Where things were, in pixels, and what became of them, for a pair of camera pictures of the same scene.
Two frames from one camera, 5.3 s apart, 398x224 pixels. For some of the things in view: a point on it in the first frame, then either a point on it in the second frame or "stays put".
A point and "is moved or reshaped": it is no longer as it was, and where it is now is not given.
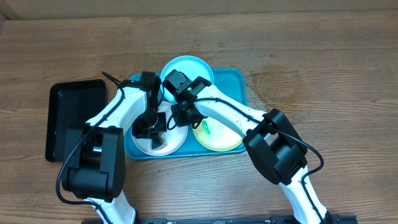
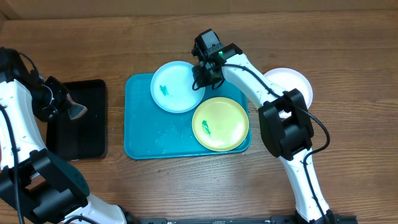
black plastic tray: (71, 104) stays put
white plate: (166, 143) → (286, 79)
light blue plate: (191, 67) is moved or reshaped
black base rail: (328, 219) stays put
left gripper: (158, 127) → (46, 112)
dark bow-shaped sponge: (156, 143) → (75, 109)
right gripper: (177, 113) → (200, 83)
